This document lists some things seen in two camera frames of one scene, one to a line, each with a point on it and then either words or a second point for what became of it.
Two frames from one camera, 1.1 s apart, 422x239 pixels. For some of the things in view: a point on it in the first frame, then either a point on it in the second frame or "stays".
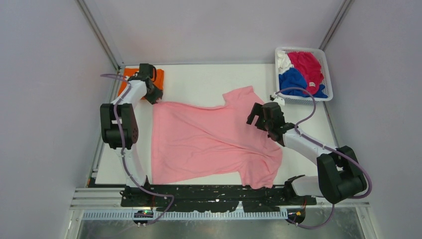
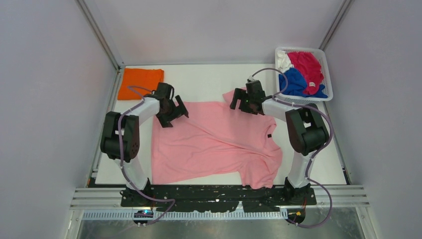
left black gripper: (158, 94) to (179, 111)
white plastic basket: (294, 99) stays
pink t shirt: (193, 143) stays
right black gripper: (258, 109) to (241, 94)
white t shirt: (284, 62) stays
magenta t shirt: (307, 64) stays
